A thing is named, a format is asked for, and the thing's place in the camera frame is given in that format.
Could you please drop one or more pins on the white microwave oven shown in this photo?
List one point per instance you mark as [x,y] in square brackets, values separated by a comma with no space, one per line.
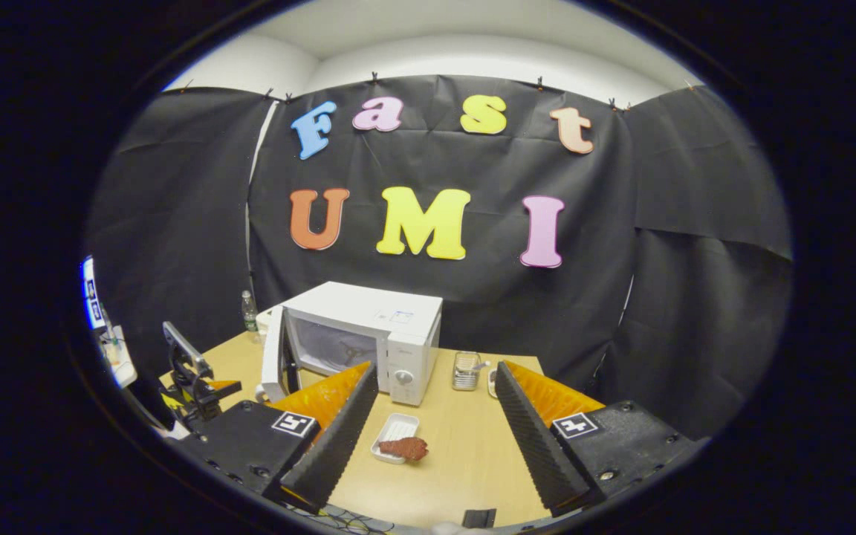
[368,305]

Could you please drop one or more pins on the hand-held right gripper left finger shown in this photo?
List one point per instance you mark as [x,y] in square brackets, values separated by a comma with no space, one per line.
[339,446]

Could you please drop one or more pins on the white ribbed tray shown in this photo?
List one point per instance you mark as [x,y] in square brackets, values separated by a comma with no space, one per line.
[398,425]

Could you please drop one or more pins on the white device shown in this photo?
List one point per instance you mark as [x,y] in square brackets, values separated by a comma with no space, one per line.
[122,360]

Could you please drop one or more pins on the black table clamp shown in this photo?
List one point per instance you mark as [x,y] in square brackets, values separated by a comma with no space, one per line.
[478,518]

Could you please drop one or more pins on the white kitchen appliance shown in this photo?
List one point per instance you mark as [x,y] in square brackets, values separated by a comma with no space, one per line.
[268,321]

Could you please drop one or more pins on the clear plastic water bottle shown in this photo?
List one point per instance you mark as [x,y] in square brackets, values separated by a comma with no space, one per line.
[250,316]

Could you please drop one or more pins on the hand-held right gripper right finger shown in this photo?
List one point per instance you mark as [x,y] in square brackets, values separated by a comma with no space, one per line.
[536,453]

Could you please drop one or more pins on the bright screen panel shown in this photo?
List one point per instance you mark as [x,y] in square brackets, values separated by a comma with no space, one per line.
[92,293]

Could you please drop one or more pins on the brown meat piece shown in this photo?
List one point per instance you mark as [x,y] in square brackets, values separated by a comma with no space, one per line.
[404,448]

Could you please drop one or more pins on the white divided snack dish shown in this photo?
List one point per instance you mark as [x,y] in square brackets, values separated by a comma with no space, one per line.
[493,383]

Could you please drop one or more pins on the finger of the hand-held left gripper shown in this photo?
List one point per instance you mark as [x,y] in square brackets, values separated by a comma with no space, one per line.
[224,386]

